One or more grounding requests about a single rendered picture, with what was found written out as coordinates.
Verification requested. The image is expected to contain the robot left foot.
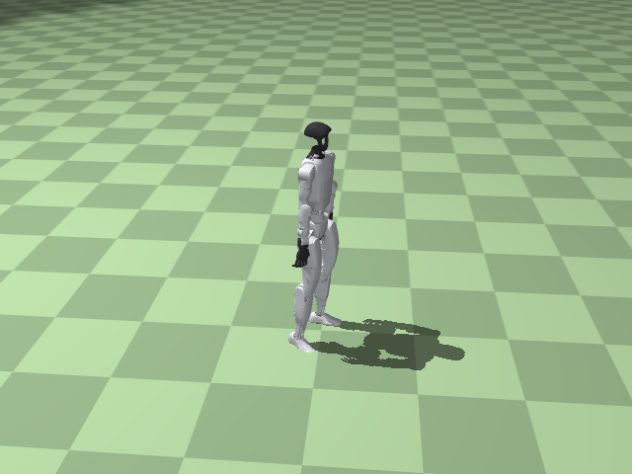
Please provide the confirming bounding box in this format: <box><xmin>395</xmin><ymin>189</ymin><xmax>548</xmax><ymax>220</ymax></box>
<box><xmin>309</xmin><ymin>311</ymin><xmax>342</xmax><ymax>326</ymax></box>

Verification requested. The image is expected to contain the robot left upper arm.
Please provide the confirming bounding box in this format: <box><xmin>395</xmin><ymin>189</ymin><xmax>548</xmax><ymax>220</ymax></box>
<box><xmin>325</xmin><ymin>151</ymin><xmax>338</xmax><ymax>194</ymax></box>

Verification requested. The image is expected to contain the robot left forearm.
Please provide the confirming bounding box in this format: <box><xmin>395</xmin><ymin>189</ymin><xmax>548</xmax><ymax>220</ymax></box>
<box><xmin>324</xmin><ymin>193</ymin><xmax>335</xmax><ymax>218</ymax></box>

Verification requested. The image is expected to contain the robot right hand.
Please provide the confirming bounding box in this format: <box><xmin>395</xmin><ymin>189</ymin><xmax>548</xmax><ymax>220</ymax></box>
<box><xmin>292</xmin><ymin>238</ymin><xmax>310</xmax><ymax>268</ymax></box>

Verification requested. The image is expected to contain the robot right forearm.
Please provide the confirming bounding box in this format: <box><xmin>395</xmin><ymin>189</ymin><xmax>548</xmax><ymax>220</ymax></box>
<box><xmin>297</xmin><ymin>204</ymin><xmax>311</xmax><ymax>246</ymax></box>

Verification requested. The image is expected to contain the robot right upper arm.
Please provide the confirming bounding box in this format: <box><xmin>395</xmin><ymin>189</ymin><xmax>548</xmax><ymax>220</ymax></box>
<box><xmin>297</xmin><ymin>164</ymin><xmax>315</xmax><ymax>213</ymax></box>

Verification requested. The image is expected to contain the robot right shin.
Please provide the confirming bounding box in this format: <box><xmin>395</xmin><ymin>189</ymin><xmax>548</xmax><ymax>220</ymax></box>
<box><xmin>293</xmin><ymin>286</ymin><xmax>313</xmax><ymax>341</ymax></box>

